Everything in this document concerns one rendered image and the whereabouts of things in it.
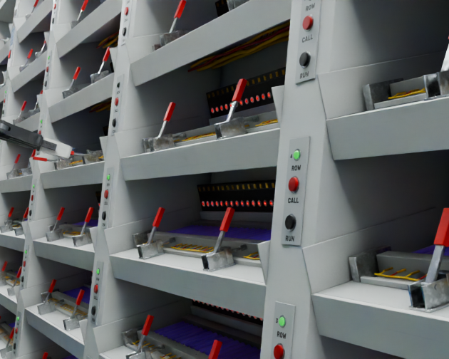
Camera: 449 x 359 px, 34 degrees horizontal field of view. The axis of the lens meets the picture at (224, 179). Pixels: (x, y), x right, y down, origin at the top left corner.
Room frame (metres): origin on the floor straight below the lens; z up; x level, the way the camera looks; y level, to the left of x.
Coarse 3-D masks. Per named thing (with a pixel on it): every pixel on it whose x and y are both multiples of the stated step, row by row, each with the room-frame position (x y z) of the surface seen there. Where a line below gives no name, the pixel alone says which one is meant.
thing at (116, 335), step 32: (128, 320) 1.43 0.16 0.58; (160, 320) 1.46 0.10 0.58; (192, 320) 1.40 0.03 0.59; (224, 320) 1.32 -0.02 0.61; (256, 320) 1.22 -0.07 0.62; (128, 352) 1.37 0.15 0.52; (160, 352) 1.31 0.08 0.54; (192, 352) 1.20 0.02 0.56; (224, 352) 1.19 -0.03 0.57; (256, 352) 1.14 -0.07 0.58
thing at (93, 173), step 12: (96, 144) 2.10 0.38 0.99; (36, 156) 2.02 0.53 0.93; (48, 156) 2.04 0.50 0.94; (72, 156) 2.07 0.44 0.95; (48, 168) 2.04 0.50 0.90; (72, 168) 1.72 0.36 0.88; (84, 168) 1.63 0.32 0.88; (96, 168) 1.55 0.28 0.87; (48, 180) 1.96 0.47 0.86; (60, 180) 1.85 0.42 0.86; (72, 180) 1.75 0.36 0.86; (84, 180) 1.66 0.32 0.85; (96, 180) 1.57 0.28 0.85
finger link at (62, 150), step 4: (48, 140) 1.60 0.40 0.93; (52, 140) 1.61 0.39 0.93; (60, 144) 1.61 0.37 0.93; (64, 144) 1.62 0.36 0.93; (40, 148) 1.60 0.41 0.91; (44, 148) 1.60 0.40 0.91; (56, 148) 1.61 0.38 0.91; (60, 148) 1.62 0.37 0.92; (64, 148) 1.62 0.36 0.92; (68, 148) 1.62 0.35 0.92; (48, 152) 1.61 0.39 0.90; (52, 152) 1.61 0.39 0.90; (56, 152) 1.61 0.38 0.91; (60, 152) 1.62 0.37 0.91; (64, 152) 1.62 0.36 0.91; (68, 152) 1.62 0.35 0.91; (60, 156) 1.62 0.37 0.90; (64, 156) 1.62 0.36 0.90; (68, 156) 1.62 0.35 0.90
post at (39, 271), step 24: (72, 0) 2.05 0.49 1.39; (96, 0) 2.08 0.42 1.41; (48, 48) 2.11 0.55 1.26; (96, 48) 2.09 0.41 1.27; (72, 72) 2.06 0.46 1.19; (96, 72) 2.09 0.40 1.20; (48, 120) 2.04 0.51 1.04; (72, 120) 2.07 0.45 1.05; (96, 120) 2.10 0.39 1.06; (72, 144) 2.07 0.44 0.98; (48, 192) 2.05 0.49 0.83; (72, 192) 2.08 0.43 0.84; (48, 216) 2.05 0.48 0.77; (48, 264) 2.06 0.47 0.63; (24, 288) 2.05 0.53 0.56; (24, 312) 2.03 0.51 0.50; (24, 336) 2.04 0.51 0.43
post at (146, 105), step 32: (160, 0) 1.43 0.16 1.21; (192, 0) 1.46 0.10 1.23; (160, 32) 1.43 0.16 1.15; (128, 64) 1.41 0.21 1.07; (192, 64) 1.46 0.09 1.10; (128, 96) 1.41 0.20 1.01; (160, 96) 1.44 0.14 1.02; (192, 96) 1.47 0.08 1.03; (128, 128) 1.41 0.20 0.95; (128, 192) 1.42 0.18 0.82; (160, 192) 1.45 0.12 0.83; (192, 192) 1.48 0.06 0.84; (96, 256) 1.48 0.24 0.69; (128, 288) 1.43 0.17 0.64; (96, 352) 1.42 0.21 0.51
